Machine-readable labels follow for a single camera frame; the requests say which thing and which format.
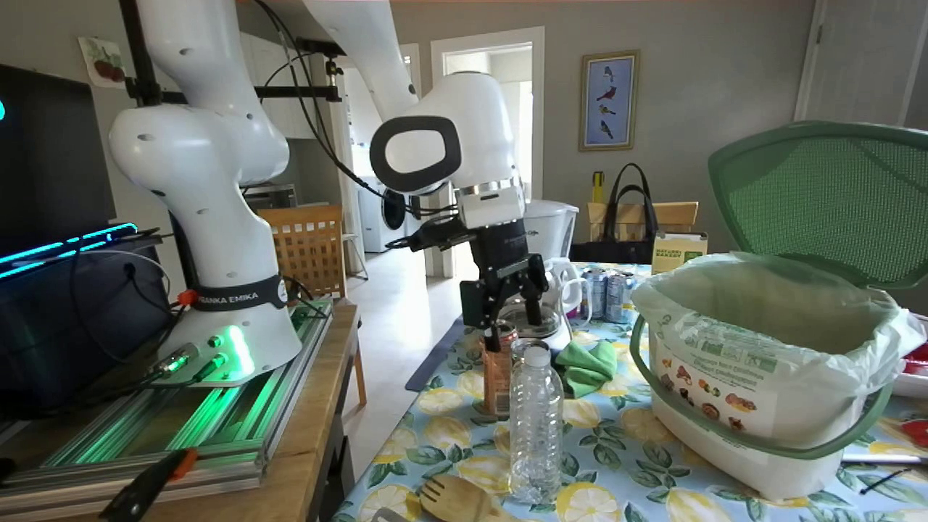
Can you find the black computer case blue light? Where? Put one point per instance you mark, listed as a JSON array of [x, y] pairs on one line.
[[68, 330]]

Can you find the wooden salad fork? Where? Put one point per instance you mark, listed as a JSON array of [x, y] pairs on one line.
[[458, 501]]

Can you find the clear plastic water bottle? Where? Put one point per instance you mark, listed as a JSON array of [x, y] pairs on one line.
[[535, 430]]

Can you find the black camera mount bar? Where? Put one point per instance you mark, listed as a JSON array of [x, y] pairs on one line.
[[299, 93]]

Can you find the framed bird picture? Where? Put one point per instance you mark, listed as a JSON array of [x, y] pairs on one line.
[[611, 100]]

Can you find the brown paper bag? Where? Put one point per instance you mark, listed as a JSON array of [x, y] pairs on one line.
[[680, 253]]

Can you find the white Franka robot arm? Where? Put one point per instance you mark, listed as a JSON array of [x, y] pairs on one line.
[[208, 193]]

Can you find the metal spoon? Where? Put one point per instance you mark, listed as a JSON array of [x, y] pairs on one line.
[[392, 514]]

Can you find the white panel door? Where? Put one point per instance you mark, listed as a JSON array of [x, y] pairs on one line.
[[859, 60]]

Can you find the green cloth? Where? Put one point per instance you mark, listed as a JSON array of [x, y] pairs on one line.
[[586, 366]]

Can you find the brown spice bottle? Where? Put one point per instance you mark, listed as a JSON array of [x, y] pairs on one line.
[[498, 382]]

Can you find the black tan tote bag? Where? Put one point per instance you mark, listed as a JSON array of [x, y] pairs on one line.
[[618, 228]]

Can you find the brown cardboard box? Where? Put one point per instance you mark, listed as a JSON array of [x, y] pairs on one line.
[[676, 215]]

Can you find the small red object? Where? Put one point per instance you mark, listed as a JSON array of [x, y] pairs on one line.
[[918, 435]]

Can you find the green bin lid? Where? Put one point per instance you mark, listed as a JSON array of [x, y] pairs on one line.
[[831, 199]]

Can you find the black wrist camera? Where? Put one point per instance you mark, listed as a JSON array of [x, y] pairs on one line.
[[421, 237]]

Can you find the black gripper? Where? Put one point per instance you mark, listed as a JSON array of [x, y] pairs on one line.
[[499, 257]]

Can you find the black monitor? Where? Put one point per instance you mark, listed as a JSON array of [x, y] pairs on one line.
[[48, 156]]

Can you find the orange black clamp tool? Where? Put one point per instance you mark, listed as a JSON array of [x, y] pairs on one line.
[[145, 489]]

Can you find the small fruit wall picture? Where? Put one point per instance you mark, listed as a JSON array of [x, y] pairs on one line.
[[103, 60]]

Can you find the blue white drink can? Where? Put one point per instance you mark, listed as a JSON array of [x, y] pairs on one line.
[[596, 295], [616, 295]]

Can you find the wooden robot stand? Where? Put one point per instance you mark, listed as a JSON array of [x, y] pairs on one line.
[[308, 453]]

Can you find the yellow floral tablecloth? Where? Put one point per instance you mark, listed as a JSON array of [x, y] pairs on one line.
[[618, 466]]

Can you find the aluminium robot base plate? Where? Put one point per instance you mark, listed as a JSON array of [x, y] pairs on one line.
[[222, 424]]

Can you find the black stereo camera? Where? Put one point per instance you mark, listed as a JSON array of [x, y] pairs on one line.
[[319, 48]]

